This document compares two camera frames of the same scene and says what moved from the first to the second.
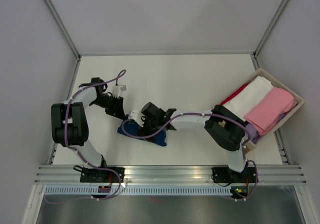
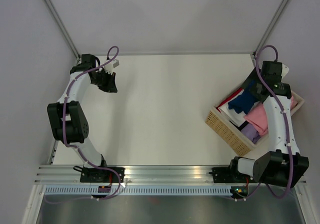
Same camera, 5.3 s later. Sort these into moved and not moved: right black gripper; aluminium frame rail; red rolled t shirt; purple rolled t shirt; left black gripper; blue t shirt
Moved: blue t shirt; left black gripper; right black gripper
Not moved: purple rolled t shirt; red rolled t shirt; aluminium frame rail
